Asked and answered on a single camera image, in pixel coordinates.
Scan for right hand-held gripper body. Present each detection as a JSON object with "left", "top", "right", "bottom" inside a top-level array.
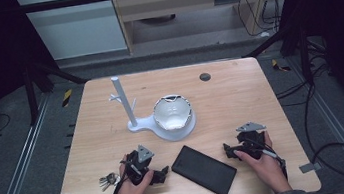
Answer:
[{"left": 233, "top": 119, "right": 272, "bottom": 163}]

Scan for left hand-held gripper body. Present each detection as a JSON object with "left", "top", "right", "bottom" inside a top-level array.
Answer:
[{"left": 118, "top": 142, "right": 159, "bottom": 188}]

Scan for bunch of silver keys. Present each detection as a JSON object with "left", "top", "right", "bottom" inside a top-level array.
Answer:
[{"left": 97, "top": 170, "right": 124, "bottom": 192}]

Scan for black leather wallet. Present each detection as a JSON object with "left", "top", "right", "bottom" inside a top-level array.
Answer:
[{"left": 168, "top": 138, "right": 241, "bottom": 194}]

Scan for white bowl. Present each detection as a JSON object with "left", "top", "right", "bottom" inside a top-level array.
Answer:
[{"left": 151, "top": 92, "right": 196, "bottom": 133}]

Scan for white key stand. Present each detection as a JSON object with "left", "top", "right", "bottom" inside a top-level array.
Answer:
[{"left": 105, "top": 66, "right": 200, "bottom": 150}]

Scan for person's right hand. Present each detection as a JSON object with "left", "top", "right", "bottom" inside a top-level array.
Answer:
[{"left": 231, "top": 128, "right": 293, "bottom": 194}]

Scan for grey round table grommet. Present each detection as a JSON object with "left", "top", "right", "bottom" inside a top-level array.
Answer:
[{"left": 198, "top": 72, "right": 212, "bottom": 83}]

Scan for yellow black striped tape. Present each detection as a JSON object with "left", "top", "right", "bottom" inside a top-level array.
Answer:
[
  {"left": 271, "top": 56, "right": 292, "bottom": 75},
  {"left": 59, "top": 88, "right": 75, "bottom": 108}
]

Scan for black metal stand leg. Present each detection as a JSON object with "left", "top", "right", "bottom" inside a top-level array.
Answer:
[
  {"left": 238, "top": 20, "right": 317, "bottom": 95},
  {"left": 19, "top": 52, "right": 95, "bottom": 127}
]

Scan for white cabinet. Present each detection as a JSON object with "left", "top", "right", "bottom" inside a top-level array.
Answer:
[{"left": 15, "top": 0, "right": 129, "bottom": 66}]

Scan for light wooden desk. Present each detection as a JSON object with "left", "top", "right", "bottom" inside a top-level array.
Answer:
[{"left": 108, "top": 0, "right": 304, "bottom": 57}]

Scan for right gripper cable grey plug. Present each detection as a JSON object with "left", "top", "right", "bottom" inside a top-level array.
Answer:
[{"left": 247, "top": 134, "right": 289, "bottom": 185}]

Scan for black looped floor cable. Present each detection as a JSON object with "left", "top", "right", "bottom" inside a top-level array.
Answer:
[{"left": 273, "top": 73, "right": 344, "bottom": 188}]

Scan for black hanging desk cables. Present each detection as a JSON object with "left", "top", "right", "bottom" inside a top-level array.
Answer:
[{"left": 235, "top": 0, "right": 285, "bottom": 40}]

